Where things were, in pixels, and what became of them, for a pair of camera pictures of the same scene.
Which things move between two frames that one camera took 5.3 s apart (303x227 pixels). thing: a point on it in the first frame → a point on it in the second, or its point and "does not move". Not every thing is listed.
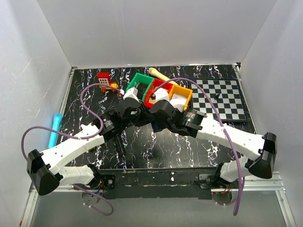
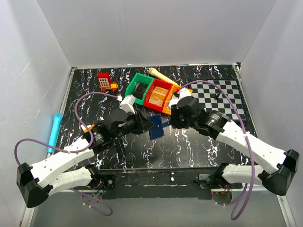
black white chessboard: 227,96 does not move
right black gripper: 156,119 → 173,120
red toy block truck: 104,78 does not move
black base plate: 160,183 does not move
